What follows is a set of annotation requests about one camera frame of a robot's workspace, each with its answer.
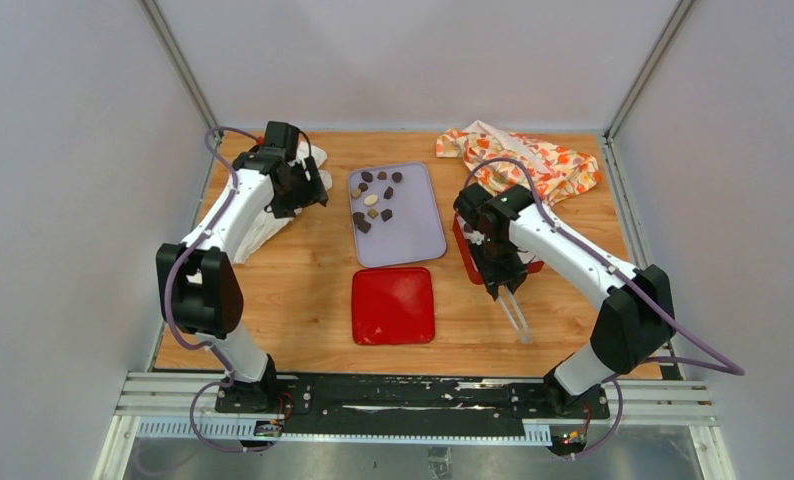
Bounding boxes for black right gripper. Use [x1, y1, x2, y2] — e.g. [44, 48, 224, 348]
[469, 236, 529, 298]

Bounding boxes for metal tweezers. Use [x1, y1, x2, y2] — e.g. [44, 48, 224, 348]
[497, 287, 533, 344]

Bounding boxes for dark square chocolate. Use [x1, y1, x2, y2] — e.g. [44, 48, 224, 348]
[355, 220, 372, 234]

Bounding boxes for red box lid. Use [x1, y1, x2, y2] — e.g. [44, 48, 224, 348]
[351, 267, 436, 346]

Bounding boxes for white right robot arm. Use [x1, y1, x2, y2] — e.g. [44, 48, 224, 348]
[454, 184, 676, 418]

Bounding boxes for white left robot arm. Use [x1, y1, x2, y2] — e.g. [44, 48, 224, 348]
[156, 121, 328, 413]

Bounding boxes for red box with white paper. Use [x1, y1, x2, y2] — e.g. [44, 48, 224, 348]
[452, 214, 545, 285]

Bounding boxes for white crumpled cloth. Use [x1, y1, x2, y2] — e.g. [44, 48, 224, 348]
[232, 141, 333, 264]

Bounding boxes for lavender plastic tray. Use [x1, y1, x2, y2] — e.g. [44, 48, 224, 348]
[347, 162, 447, 268]

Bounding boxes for floral orange cloth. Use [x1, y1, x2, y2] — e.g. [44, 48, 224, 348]
[435, 120, 602, 206]

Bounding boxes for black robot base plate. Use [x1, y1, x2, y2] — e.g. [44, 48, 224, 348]
[215, 372, 610, 437]

